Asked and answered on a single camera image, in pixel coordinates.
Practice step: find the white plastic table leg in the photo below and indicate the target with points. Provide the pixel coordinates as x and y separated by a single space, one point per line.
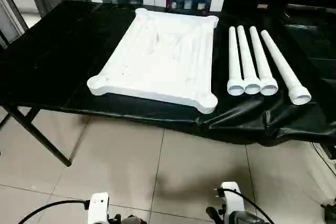
283 66
248 61
234 61
262 61

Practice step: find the white plastic table top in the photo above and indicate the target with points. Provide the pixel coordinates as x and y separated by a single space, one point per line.
157 61

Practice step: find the black plastic mat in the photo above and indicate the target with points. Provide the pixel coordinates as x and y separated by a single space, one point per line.
52 61

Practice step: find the small tan tag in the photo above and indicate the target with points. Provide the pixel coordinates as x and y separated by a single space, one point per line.
262 6

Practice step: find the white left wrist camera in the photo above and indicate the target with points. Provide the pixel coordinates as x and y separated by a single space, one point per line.
98 208

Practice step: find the black folding table frame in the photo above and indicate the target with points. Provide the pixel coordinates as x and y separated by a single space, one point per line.
37 135

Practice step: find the black metal rail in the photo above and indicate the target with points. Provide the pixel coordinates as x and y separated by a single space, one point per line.
310 10

